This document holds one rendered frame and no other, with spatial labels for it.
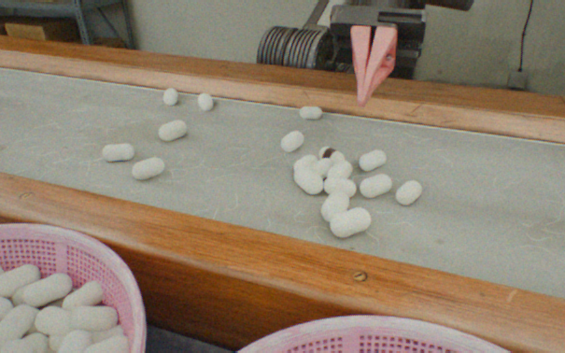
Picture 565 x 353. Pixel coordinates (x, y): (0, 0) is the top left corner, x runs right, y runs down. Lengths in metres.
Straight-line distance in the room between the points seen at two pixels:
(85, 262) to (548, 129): 0.54
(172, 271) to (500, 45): 2.34
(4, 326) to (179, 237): 0.13
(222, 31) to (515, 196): 2.42
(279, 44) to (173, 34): 2.12
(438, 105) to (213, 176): 0.32
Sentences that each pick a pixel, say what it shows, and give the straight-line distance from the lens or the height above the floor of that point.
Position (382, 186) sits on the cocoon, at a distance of 0.42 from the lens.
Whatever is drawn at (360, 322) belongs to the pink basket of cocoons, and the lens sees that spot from 0.28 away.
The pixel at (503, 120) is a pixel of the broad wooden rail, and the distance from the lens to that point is 0.62.
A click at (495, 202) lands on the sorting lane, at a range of 0.47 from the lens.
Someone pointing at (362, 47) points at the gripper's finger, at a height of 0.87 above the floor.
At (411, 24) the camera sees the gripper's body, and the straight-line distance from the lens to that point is 0.48.
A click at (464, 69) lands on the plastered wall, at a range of 2.56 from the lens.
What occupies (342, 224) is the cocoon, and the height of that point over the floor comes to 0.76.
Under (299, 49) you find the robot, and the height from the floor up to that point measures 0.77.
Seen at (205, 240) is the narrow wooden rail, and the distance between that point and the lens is 0.34.
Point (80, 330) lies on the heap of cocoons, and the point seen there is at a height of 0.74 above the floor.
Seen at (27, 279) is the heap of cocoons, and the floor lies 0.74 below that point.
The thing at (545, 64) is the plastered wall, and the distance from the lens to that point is 2.62.
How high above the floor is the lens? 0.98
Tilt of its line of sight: 32 degrees down
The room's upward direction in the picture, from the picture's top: straight up
